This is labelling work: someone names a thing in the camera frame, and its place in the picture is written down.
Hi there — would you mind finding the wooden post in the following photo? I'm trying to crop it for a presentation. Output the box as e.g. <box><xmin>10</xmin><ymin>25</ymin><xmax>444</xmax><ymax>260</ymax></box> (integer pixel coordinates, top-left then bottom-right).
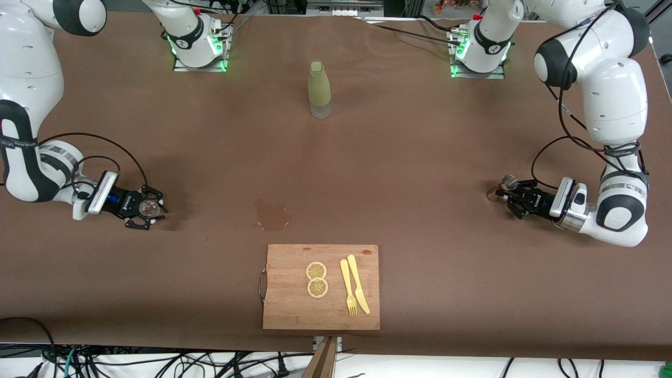
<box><xmin>302</xmin><ymin>336</ymin><xmax>338</xmax><ymax>378</ymax></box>

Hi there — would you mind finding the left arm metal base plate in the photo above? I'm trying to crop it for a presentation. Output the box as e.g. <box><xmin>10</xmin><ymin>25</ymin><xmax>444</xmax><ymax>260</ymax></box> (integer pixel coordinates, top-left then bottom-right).
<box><xmin>450</xmin><ymin>29</ymin><xmax>506</xmax><ymax>80</ymax></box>

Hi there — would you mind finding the brown tablecloth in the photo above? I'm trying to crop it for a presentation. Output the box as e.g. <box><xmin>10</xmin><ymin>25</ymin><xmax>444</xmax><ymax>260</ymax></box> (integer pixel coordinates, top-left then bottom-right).
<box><xmin>0</xmin><ymin>9</ymin><xmax>672</xmax><ymax>363</ymax></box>

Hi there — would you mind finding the wooden cutting board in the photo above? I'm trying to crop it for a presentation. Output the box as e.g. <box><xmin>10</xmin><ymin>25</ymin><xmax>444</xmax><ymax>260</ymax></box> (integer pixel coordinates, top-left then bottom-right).
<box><xmin>262</xmin><ymin>244</ymin><xmax>381</xmax><ymax>331</ymax></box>

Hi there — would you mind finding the black looped cable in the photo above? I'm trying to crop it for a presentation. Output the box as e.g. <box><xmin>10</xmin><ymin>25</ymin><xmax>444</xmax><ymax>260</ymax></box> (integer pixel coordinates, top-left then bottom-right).
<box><xmin>0</xmin><ymin>317</ymin><xmax>57</xmax><ymax>378</ymax></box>

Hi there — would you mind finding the metal jigger measuring cup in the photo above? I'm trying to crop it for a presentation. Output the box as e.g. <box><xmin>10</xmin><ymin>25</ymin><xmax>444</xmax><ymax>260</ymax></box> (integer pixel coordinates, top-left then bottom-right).
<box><xmin>487</xmin><ymin>175</ymin><xmax>519</xmax><ymax>203</ymax></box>

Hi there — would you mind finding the black cable to arm base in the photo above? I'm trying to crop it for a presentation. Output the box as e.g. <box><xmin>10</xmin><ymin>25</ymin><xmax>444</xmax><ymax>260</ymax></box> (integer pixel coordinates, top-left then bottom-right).
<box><xmin>362</xmin><ymin>17</ymin><xmax>464</xmax><ymax>48</ymax></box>

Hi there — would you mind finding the spilled liquid puddle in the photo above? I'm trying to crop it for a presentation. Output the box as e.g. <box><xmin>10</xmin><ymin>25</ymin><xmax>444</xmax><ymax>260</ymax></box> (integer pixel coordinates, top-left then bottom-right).
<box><xmin>255</xmin><ymin>198</ymin><xmax>295</xmax><ymax>232</ymax></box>

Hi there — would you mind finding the aluminium frame profile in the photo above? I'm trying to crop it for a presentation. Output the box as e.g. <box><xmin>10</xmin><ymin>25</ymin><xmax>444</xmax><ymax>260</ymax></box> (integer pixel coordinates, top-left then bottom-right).
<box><xmin>633</xmin><ymin>0</ymin><xmax>672</xmax><ymax>38</ymax></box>

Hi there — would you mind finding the yellow plastic fork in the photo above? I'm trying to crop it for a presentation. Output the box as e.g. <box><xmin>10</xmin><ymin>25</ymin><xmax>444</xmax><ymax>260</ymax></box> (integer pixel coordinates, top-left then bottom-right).
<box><xmin>340</xmin><ymin>259</ymin><xmax>358</xmax><ymax>317</ymax></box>

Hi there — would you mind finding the metal post bracket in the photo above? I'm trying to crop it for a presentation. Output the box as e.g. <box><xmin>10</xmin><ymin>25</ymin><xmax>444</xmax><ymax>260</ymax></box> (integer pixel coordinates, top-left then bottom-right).
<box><xmin>313</xmin><ymin>336</ymin><xmax>343</xmax><ymax>353</ymax></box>

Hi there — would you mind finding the green bottle with clear base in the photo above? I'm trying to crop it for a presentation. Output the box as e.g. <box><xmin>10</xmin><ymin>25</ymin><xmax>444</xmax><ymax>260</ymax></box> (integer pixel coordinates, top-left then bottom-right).
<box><xmin>308</xmin><ymin>61</ymin><xmax>332</xmax><ymax>119</ymax></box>

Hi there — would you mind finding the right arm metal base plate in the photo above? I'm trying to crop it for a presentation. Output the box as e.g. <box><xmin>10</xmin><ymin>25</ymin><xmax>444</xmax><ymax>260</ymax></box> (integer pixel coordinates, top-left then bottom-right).
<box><xmin>173</xmin><ymin>24</ymin><xmax>232</xmax><ymax>72</ymax></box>

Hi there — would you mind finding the yellow plastic knife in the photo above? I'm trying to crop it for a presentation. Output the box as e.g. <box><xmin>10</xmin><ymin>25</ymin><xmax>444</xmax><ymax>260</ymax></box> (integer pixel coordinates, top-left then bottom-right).
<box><xmin>347</xmin><ymin>254</ymin><xmax>371</xmax><ymax>315</ymax></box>

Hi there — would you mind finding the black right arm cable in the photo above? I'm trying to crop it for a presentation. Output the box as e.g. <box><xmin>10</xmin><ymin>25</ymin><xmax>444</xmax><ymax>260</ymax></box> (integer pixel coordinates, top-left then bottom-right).
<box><xmin>37</xmin><ymin>132</ymin><xmax>150</xmax><ymax>196</ymax></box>

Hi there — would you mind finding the grey power strip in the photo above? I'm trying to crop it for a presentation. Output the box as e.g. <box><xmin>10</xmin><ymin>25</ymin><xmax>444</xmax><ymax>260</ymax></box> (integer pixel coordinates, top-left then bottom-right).
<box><xmin>307</xmin><ymin>0</ymin><xmax>384</xmax><ymax>16</ymax></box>

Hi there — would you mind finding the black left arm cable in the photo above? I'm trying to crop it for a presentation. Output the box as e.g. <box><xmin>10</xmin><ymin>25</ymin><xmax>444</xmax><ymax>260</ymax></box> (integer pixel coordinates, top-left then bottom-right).
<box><xmin>531</xmin><ymin>0</ymin><xmax>650</xmax><ymax>192</ymax></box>

